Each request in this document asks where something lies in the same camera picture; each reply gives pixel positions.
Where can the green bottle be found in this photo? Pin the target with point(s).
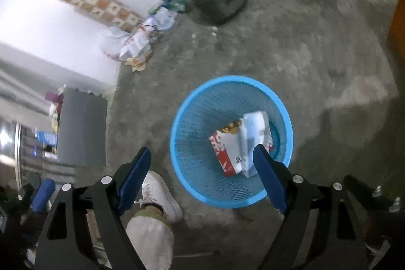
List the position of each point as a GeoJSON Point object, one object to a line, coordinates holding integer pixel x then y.
{"type": "Point", "coordinates": [172, 6]}

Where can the grey cabinet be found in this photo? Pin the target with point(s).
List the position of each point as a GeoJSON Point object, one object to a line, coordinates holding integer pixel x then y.
{"type": "Point", "coordinates": [82, 127]}

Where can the red white snack packet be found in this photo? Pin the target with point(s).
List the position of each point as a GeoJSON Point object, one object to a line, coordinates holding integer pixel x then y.
{"type": "Point", "coordinates": [223, 146]}

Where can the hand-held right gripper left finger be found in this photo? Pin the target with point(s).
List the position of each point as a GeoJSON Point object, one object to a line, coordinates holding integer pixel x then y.
{"type": "Point", "coordinates": [134, 181]}

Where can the white blue packet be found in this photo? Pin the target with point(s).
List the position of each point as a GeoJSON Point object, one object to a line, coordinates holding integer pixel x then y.
{"type": "Point", "coordinates": [256, 127]}

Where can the white plastic bag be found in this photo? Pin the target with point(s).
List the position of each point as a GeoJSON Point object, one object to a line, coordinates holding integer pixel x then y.
{"type": "Point", "coordinates": [110, 45]}

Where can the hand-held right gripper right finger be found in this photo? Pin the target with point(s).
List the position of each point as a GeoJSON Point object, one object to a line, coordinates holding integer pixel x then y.
{"type": "Point", "coordinates": [269, 178]}

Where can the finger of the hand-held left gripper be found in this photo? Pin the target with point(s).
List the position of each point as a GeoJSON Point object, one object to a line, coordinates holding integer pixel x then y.
{"type": "Point", "coordinates": [42, 195]}

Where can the white shoe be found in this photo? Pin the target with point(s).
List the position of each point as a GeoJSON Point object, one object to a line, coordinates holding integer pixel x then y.
{"type": "Point", "coordinates": [158, 191]}

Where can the white blue printed bag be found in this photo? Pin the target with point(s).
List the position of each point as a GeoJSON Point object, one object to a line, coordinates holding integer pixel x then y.
{"type": "Point", "coordinates": [163, 20]}

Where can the red white printed packet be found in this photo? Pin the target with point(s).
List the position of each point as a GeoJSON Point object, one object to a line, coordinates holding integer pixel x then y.
{"type": "Point", "coordinates": [136, 44]}

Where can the yellow crumpled paper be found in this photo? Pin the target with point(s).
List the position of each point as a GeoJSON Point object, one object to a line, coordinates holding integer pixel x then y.
{"type": "Point", "coordinates": [137, 63]}

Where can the person's fluffy white pant leg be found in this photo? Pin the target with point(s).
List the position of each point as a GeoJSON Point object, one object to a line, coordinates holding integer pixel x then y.
{"type": "Point", "coordinates": [148, 238]}

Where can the dark metal frame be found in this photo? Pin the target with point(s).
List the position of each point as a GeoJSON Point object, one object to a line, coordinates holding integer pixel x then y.
{"type": "Point", "coordinates": [364, 194]}

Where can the tile pattern board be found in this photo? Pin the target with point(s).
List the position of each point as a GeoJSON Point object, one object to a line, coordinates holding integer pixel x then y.
{"type": "Point", "coordinates": [95, 2]}

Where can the orange object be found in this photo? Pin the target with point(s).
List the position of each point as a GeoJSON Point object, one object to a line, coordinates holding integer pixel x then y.
{"type": "Point", "coordinates": [398, 23]}

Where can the blue mesh wastebasket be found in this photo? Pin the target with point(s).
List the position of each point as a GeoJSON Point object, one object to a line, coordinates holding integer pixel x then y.
{"type": "Point", "coordinates": [196, 130]}

